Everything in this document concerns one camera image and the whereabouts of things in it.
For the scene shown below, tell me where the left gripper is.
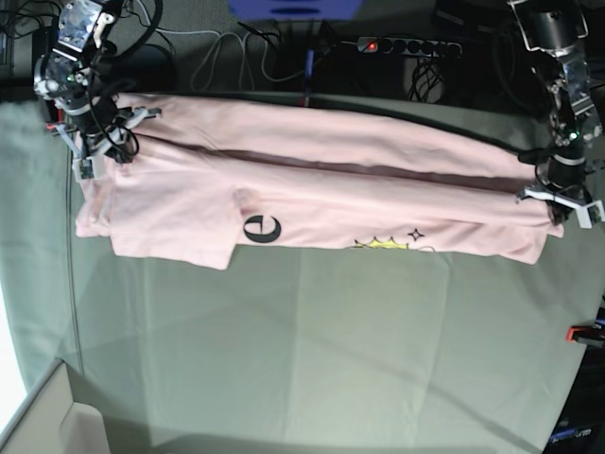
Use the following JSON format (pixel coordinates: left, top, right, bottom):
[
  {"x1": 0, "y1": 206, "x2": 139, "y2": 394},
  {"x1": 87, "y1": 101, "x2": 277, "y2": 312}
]
[{"x1": 536, "y1": 158, "x2": 586, "y2": 226}]

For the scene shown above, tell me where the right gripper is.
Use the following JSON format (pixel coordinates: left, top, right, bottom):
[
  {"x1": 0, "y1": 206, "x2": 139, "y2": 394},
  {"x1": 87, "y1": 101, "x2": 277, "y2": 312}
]
[{"x1": 63, "y1": 101, "x2": 140, "y2": 165}]

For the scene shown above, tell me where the pink t-shirt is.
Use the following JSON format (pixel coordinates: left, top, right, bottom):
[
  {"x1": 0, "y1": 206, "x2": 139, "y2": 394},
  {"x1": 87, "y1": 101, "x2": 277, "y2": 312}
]
[{"x1": 76, "y1": 95, "x2": 563, "y2": 271}]

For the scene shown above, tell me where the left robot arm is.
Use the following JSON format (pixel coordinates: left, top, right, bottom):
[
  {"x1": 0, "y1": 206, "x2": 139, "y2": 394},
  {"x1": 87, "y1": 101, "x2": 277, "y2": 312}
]
[{"x1": 508, "y1": 1, "x2": 604, "y2": 229}]

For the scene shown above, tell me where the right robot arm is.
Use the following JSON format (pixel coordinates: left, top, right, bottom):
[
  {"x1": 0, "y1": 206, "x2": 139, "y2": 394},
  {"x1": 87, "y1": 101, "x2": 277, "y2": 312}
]
[{"x1": 33, "y1": 1, "x2": 164, "y2": 164}]

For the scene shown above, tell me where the red black clamp left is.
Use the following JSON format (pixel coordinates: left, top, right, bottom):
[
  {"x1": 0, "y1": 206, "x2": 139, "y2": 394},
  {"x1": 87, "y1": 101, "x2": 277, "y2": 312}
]
[{"x1": 45, "y1": 105, "x2": 63, "y2": 131}]

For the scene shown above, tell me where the red black clamp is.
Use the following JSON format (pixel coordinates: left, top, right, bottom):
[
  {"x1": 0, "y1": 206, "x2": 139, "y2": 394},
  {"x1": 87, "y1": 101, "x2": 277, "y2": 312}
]
[
  {"x1": 45, "y1": 105, "x2": 63, "y2": 131},
  {"x1": 302, "y1": 48, "x2": 315, "y2": 108},
  {"x1": 566, "y1": 306, "x2": 604, "y2": 349}
]

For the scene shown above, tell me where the black round stool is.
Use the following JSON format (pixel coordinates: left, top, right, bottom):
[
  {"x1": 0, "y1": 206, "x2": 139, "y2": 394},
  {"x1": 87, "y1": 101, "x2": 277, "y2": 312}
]
[{"x1": 114, "y1": 44, "x2": 177, "y2": 93}]

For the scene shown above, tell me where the red black clamp right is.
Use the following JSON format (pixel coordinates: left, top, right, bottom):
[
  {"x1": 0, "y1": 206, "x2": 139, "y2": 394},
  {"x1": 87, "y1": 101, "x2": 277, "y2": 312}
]
[{"x1": 566, "y1": 306, "x2": 604, "y2": 349}]

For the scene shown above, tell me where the blue plastic box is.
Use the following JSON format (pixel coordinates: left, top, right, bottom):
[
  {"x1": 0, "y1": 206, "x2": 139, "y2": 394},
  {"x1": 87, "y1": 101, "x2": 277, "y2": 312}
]
[{"x1": 228, "y1": 0, "x2": 363, "y2": 21}]

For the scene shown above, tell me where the red black clamp middle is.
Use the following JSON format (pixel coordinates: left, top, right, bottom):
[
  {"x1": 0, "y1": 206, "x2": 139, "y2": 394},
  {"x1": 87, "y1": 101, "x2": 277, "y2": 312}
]
[{"x1": 302, "y1": 48, "x2": 315, "y2": 108}]

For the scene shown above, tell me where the black power strip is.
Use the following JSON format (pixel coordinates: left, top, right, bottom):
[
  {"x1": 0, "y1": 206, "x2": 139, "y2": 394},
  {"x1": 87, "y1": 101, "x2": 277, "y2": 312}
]
[{"x1": 355, "y1": 37, "x2": 463, "y2": 59}]

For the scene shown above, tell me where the white cardboard box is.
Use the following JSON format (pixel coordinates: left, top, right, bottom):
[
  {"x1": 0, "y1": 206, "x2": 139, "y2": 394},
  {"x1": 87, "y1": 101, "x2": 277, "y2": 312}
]
[{"x1": 1, "y1": 359, "x2": 111, "y2": 454}]

